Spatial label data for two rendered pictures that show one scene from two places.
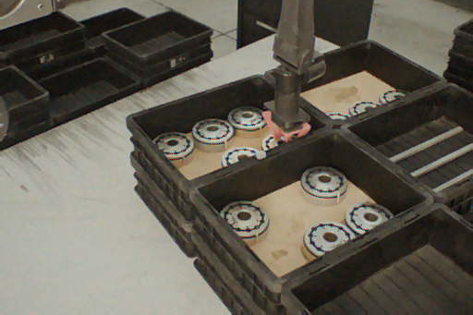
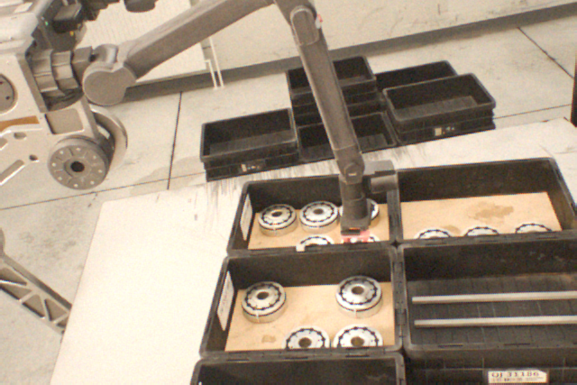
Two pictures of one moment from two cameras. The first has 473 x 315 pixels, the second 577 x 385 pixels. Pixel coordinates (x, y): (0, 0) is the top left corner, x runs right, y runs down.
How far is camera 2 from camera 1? 0.92 m
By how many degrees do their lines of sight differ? 38
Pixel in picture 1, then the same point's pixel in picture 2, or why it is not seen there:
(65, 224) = (196, 254)
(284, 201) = (317, 297)
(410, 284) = not seen: outside the picture
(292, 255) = (276, 344)
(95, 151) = not seen: hidden behind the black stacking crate
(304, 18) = (338, 134)
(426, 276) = not seen: outside the picture
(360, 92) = (511, 215)
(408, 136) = (510, 280)
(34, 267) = (153, 279)
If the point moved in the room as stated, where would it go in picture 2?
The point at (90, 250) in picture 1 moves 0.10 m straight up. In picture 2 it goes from (194, 281) to (185, 254)
